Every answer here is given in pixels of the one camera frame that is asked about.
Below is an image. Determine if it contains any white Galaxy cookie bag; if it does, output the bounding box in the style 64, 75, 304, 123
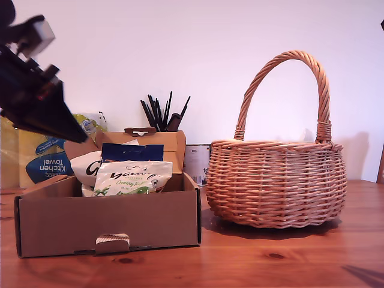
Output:
70, 151, 103, 197

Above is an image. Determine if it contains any blue Terry's chocolate orange bag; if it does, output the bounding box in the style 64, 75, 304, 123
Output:
101, 143, 165, 164

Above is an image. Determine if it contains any white green Galaxy truffle bag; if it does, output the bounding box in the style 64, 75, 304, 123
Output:
92, 161, 174, 197

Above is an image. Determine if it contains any brown cardboard box with lid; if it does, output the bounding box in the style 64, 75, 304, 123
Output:
14, 127, 202, 259

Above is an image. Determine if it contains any yellow kitchen towel pack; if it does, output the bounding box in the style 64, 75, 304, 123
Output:
0, 112, 107, 190

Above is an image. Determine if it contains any thin black stick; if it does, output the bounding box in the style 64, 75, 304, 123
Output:
146, 94, 164, 132
139, 100, 158, 133
179, 95, 191, 121
166, 91, 173, 124

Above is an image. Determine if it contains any tin can with flag mark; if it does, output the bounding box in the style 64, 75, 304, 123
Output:
185, 143, 211, 187

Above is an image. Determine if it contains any wooden chair back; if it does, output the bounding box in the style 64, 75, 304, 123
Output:
376, 143, 384, 184

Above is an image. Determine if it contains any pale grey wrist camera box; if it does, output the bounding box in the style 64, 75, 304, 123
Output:
17, 14, 57, 58

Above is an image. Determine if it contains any dark brown flat handle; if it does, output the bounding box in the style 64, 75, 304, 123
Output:
166, 113, 183, 133

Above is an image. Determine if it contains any woven wicker basket with handle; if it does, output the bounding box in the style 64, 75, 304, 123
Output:
206, 50, 348, 230

